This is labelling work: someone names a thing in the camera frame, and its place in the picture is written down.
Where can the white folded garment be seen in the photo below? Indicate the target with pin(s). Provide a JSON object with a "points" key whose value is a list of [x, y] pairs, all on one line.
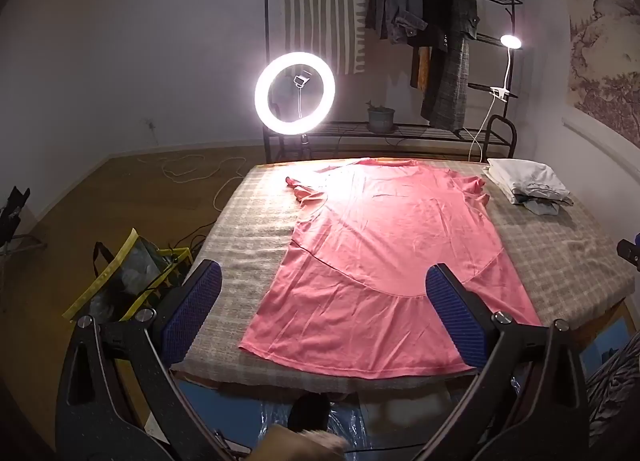
{"points": [[525, 176]]}

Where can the black metal clothes rack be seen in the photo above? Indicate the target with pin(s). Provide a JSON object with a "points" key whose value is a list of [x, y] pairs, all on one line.
{"points": [[350, 130]]}

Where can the black white striped cloth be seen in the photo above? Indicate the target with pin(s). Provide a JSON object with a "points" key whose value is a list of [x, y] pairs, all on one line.
{"points": [[615, 391]]}

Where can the phone holder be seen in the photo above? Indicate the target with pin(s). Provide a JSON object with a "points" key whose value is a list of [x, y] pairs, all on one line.
{"points": [[300, 79]]}

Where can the landscape wall painting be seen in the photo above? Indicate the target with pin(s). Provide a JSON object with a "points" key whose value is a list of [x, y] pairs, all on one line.
{"points": [[610, 56]]}

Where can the pink dress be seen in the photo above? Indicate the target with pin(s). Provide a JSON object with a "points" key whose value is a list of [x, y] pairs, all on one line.
{"points": [[375, 251]]}

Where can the yellow-trimmed bag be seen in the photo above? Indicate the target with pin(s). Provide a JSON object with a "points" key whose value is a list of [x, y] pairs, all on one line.
{"points": [[125, 281]]}

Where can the grey plaid coat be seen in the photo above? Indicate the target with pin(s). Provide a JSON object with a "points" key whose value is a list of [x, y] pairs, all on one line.
{"points": [[450, 81]]}

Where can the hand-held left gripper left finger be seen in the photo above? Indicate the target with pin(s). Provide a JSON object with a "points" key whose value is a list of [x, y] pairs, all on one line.
{"points": [[192, 313]]}

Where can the potted plant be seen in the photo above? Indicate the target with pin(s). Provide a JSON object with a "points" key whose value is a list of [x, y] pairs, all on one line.
{"points": [[381, 121]]}

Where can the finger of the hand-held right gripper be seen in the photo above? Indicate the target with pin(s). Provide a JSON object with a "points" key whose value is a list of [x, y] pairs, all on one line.
{"points": [[629, 252]]}

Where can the grey folded garment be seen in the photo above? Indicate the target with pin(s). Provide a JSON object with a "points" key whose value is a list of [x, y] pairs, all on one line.
{"points": [[542, 207]]}

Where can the tan blurry object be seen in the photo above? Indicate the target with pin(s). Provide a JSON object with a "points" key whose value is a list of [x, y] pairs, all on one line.
{"points": [[300, 446]]}

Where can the orange scarf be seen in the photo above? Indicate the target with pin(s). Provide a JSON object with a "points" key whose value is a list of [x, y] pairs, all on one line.
{"points": [[422, 68]]}

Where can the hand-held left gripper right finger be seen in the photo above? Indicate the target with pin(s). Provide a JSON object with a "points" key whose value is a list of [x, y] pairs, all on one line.
{"points": [[455, 316]]}

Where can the white clip lamp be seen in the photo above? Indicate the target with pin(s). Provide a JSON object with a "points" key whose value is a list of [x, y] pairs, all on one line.
{"points": [[511, 42]]}

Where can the blue plastic sheet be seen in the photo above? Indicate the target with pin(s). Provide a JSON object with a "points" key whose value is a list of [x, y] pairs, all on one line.
{"points": [[350, 426]]}

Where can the green striped hanging rug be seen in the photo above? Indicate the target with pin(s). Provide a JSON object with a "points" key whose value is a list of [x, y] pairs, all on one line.
{"points": [[325, 6]]}

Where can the beige plaid blanket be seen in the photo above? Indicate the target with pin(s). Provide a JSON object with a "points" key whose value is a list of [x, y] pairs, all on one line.
{"points": [[550, 251]]}

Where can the black folding stand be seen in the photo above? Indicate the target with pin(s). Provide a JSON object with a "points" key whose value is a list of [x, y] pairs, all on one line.
{"points": [[12, 213]]}

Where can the blue box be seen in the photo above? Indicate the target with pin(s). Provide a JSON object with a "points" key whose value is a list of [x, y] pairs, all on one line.
{"points": [[607, 341]]}

